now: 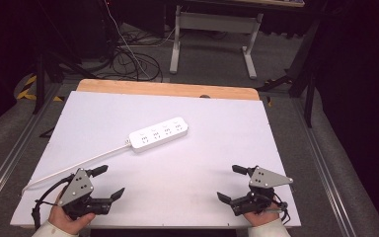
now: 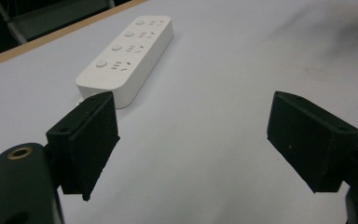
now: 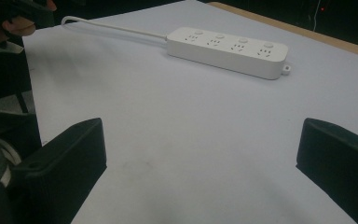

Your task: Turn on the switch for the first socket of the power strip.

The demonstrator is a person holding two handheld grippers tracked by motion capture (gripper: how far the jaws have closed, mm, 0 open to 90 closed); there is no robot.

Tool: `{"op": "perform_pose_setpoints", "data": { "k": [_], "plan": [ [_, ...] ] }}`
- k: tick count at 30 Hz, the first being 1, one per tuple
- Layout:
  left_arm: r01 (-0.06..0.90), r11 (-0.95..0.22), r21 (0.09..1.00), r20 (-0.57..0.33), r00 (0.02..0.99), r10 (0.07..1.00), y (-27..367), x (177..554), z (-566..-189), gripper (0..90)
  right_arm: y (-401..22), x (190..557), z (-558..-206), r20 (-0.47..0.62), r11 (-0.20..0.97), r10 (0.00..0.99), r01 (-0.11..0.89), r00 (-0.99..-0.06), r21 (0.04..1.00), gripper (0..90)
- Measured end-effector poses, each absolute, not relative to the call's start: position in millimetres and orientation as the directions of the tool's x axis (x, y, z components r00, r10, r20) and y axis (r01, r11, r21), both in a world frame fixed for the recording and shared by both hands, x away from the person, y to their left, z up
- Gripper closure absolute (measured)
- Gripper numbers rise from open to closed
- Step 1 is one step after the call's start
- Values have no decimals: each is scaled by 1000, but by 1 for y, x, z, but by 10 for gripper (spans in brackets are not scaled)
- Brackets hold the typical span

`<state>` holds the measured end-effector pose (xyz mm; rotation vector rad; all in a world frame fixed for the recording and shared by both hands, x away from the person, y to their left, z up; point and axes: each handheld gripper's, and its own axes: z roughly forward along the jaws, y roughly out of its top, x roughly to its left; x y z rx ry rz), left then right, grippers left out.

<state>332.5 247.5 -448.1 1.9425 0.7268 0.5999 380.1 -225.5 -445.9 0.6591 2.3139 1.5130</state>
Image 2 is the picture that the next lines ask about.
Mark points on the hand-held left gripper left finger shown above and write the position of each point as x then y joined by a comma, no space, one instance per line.
87,143

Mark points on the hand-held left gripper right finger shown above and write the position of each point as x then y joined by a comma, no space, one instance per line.
307,140

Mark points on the white power strip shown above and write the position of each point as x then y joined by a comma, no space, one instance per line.
130,59

